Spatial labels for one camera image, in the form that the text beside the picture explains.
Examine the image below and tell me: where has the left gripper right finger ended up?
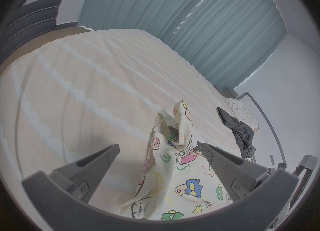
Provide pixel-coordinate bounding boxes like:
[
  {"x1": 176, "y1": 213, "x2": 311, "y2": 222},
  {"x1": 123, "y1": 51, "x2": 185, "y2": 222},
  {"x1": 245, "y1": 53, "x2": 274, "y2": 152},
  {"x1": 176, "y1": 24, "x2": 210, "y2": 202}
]
[{"x1": 200, "y1": 143, "x2": 268, "y2": 200}]

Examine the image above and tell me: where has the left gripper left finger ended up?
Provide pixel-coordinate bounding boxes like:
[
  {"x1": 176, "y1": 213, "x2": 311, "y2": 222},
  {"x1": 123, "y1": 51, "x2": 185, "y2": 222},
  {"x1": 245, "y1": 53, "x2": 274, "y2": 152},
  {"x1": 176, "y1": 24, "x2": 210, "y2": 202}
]
[{"x1": 51, "y1": 144, "x2": 120, "y2": 204}]

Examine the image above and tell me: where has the white printed pyjama top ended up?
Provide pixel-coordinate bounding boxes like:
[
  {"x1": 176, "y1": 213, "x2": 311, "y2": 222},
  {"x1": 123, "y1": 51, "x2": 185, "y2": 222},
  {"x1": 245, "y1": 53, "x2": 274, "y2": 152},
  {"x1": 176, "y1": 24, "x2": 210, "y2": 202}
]
[{"x1": 120, "y1": 100, "x2": 234, "y2": 221}]

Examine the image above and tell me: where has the bed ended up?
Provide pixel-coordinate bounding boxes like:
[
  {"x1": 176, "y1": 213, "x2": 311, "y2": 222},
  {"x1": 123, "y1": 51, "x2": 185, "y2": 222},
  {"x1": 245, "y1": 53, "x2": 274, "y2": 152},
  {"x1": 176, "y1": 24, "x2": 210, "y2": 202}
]
[{"x1": 0, "y1": 28, "x2": 287, "y2": 223}]

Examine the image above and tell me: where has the black garment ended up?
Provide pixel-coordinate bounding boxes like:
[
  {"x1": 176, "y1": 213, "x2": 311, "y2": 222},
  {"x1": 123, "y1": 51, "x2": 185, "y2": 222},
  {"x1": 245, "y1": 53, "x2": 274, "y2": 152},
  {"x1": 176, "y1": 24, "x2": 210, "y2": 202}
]
[{"x1": 216, "y1": 107, "x2": 256, "y2": 159}]

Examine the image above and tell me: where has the white printed pillow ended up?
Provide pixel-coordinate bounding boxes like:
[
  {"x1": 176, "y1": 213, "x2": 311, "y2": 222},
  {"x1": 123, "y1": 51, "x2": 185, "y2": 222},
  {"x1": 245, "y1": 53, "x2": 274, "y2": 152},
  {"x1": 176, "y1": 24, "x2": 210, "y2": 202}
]
[{"x1": 226, "y1": 97, "x2": 260, "y2": 131}]

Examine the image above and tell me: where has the grey bedside table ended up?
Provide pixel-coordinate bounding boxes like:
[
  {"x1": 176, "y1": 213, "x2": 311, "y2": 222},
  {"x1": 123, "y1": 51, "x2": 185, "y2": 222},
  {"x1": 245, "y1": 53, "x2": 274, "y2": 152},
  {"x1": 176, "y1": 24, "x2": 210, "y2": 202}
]
[{"x1": 215, "y1": 85, "x2": 237, "y2": 99}]

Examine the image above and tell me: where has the black padded chair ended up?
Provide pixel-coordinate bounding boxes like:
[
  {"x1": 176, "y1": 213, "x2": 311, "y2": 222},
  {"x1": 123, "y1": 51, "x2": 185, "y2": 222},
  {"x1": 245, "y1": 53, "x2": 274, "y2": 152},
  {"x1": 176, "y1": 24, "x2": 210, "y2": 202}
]
[{"x1": 0, "y1": 0, "x2": 63, "y2": 63}]

